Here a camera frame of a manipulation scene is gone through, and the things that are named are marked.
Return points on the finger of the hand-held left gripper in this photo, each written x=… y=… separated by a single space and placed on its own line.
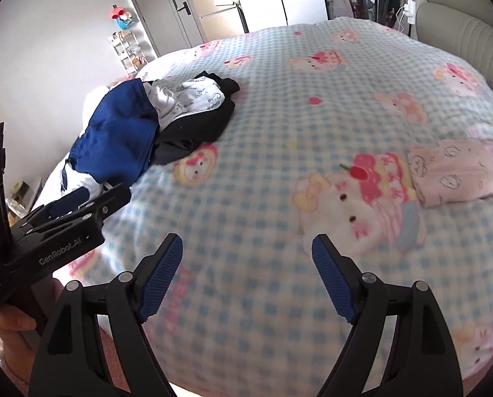
x=70 y=200
x=106 y=202

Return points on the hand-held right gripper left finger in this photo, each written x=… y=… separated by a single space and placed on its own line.
x=159 y=285

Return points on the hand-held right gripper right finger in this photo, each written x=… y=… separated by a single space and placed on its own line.
x=335 y=285

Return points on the pink printed pajama pants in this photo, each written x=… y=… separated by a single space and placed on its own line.
x=453 y=173

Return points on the person's left forearm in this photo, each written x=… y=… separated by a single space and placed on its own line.
x=15 y=370

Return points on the person's left hand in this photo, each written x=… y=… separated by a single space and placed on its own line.
x=10 y=324

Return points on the white and navy garment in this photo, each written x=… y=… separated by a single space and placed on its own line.
x=83 y=186

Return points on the navy garment with white stripes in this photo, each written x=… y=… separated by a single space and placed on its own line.
x=118 y=132

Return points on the black garment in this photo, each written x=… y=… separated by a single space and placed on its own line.
x=205 y=126

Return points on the blue checked printed blanket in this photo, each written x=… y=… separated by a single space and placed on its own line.
x=271 y=173

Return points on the white printed garment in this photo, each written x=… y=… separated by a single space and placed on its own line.
x=184 y=99

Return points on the white shelf rack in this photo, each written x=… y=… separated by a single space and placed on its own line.
x=128 y=51

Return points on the red blue plush toy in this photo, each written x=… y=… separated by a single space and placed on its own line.
x=122 y=16

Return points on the grey door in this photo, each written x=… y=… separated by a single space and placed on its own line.
x=159 y=8

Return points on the beige refrigerator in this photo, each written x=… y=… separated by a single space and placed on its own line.
x=219 y=18

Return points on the white power strip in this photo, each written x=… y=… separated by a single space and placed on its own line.
x=409 y=10

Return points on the grey padded bed headboard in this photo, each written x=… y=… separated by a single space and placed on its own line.
x=465 y=29

